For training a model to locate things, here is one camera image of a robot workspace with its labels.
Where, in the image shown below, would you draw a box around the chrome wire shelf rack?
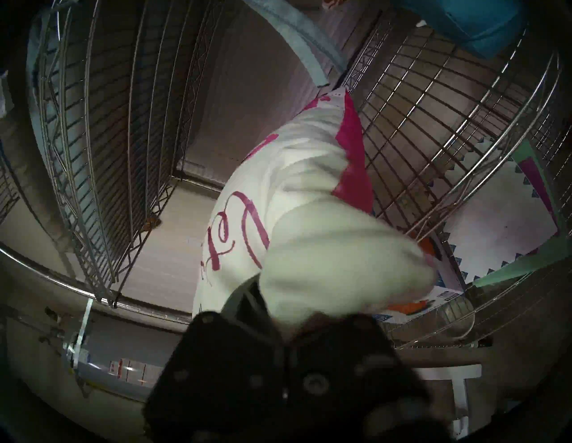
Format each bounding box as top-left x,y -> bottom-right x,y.
0,0 -> 572,353

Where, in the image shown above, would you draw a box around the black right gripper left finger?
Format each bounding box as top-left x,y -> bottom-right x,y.
143,276 -> 287,443

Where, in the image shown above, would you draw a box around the magenta paper sheet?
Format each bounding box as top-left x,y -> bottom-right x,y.
518,156 -> 559,226

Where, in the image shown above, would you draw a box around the grey metal frame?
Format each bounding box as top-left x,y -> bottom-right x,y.
0,297 -> 97,398

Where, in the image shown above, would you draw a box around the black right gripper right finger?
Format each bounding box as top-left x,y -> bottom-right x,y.
286,313 -> 448,443

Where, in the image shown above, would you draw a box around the white rolling side table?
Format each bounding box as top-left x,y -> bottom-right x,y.
416,364 -> 483,440

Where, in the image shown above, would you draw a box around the white pink script pillow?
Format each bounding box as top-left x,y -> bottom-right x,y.
192,87 -> 438,326

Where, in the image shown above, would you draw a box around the white zigzag edged envelope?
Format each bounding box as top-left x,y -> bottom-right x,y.
440,138 -> 559,282

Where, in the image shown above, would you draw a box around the teal seat cushion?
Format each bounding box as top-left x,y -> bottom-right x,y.
393,0 -> 528,59

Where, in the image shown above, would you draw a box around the zigzag-edged paper sheets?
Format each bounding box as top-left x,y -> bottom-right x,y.
474,138 -> 572,286

